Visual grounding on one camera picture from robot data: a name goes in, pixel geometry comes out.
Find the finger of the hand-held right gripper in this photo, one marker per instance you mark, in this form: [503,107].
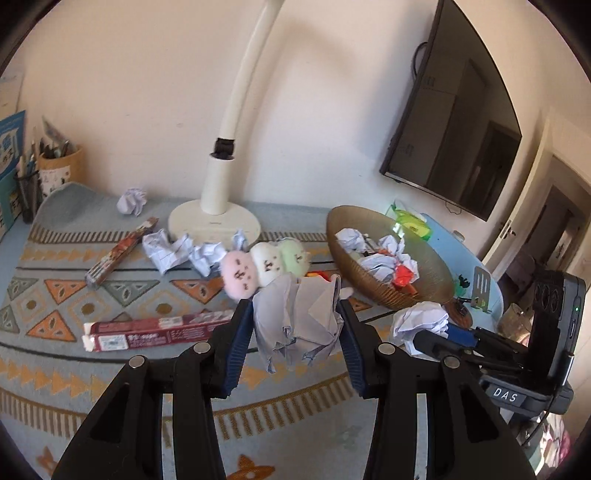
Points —
[429,342]
[461,334]

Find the row of books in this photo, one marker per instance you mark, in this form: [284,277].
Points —
[9,184]

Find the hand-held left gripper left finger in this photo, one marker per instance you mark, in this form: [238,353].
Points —
[238,355]

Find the green tissue pack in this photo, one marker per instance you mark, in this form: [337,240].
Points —
[411,224]

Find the white door with frame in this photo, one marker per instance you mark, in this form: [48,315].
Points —
[531,194]

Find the black wall television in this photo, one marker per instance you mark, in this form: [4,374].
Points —
[461,115]

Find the orange snack bag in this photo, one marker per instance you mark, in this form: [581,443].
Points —
[402,275]

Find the patterned blue-grey table mat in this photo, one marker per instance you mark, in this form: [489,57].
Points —
[138,406]

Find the beige pen holder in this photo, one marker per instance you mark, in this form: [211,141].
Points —
[57,177]

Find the long dark red box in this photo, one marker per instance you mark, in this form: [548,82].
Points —
[157,331]
[121,251]

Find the small black figurine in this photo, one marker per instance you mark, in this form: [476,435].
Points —
[461,279]

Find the white cylindrical cup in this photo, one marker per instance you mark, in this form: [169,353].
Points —
[458,236]

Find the brown round coaster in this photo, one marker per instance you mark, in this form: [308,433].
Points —
[461,310]

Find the large pastel three-ball plush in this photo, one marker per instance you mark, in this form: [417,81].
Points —
[270,265]

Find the golden ribbed bowl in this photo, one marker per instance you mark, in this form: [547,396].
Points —
[429,286]

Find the black mesh pen holder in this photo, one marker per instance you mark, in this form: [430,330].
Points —
[27,198]

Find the bundle of pens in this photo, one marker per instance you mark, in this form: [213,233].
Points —
[32,157]
[55,147]

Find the clear glass cup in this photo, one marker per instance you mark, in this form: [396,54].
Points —
[512,318]

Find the grey phone stand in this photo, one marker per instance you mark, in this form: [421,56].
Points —
[482,286]

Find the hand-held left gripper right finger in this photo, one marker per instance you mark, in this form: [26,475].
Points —
[353,355]

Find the white desk lamp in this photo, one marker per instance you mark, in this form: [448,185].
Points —
[217,184]

